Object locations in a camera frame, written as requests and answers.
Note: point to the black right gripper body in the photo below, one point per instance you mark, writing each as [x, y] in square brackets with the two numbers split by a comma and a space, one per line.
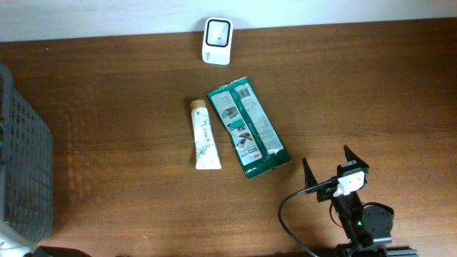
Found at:
[326, 194]

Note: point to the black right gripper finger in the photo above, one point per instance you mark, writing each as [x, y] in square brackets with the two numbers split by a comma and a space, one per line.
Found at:
[358, 162]
[310, 180]

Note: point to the green wipes packet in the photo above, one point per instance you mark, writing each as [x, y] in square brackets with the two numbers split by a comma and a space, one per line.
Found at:
[256, 142]

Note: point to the white tube with cork cap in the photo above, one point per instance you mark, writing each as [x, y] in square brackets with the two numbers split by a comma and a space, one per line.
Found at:
[207, 157]

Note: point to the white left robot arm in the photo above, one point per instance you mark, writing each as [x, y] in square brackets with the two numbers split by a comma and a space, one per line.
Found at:
[13, 244]

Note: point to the white barcode scanner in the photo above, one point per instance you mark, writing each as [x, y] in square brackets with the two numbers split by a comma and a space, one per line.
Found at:
[217, 41]

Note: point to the grey plastic mesh basket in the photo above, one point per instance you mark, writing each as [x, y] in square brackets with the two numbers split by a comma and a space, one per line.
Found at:
[26, 165]

